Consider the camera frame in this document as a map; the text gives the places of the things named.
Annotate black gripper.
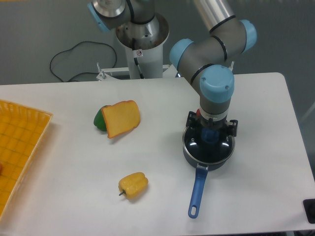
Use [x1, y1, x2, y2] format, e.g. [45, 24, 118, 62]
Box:
[187, 111, 238, 137]

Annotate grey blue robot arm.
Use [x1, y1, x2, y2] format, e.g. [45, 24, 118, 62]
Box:
[87, 0, 257, 136]

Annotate blue saucepan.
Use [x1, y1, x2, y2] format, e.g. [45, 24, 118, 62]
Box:
[182, 137, 236, 219]

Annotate toast bread slice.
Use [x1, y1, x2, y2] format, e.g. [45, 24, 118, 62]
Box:
[101, 100, 141, 139]

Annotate yellow bell pepper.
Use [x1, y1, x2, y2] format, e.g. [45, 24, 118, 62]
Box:
[118, 172, 149, 200]

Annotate green bell pepper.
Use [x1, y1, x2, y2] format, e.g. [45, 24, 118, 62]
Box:
[94, 105, 107, 132]

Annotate black device at table edge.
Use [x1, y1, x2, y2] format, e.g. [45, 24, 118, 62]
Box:
[303, 199, 315, 224]

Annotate yellow woven basket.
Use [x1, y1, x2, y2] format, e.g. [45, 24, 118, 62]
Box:
[0, 100, 53, 217]

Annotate black cable on floor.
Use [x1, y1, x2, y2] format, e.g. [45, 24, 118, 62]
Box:
[49, 41, 118, 83]

